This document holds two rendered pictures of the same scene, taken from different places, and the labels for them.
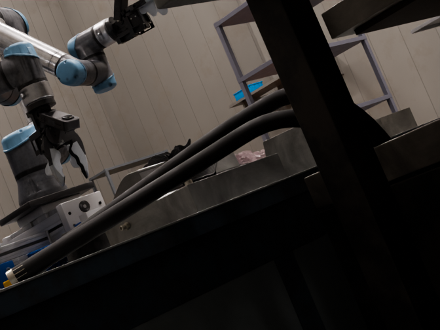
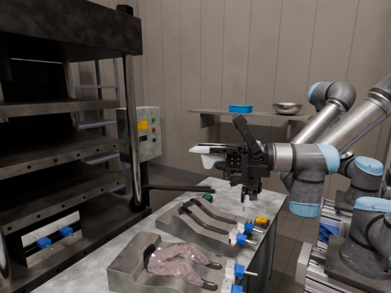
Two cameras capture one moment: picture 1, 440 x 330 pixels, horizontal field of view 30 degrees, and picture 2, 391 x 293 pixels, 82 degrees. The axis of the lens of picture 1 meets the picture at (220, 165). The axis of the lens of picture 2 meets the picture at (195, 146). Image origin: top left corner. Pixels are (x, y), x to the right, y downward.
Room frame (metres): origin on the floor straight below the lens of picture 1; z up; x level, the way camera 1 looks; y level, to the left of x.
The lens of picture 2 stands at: (2.92, -0.20, 1.61)
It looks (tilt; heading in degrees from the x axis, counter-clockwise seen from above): 14 degrees down; 165
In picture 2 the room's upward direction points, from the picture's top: straight up
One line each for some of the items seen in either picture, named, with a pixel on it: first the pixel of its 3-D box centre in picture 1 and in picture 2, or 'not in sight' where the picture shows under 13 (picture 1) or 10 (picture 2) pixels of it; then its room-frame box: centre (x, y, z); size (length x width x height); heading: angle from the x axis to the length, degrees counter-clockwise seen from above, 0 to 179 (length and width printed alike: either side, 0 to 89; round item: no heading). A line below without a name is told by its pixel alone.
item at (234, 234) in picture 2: not in sight; (243, 239); (2.06, 0.28, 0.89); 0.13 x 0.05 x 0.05; 42
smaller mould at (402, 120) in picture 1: (373, 135); not in sight; (2.37, -0.44, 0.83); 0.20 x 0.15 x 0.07; 42
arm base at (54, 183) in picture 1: (38, 185); (367, 249); (2.45, 0.53, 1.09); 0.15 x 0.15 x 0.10
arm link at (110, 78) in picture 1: (97, 73); (303, 192); (2.45, 0.24, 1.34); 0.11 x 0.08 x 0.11; 157
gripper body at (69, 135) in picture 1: (48, 127); (251, 182); (1.98, 0.35, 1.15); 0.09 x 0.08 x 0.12; 42
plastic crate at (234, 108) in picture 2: not in sight; (240, 108); (0.22, 1.13, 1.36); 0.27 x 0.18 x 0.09; 41
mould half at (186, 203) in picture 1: (164, 199); (202, 220); (1.82, 0.14, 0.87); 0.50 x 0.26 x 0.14; 42
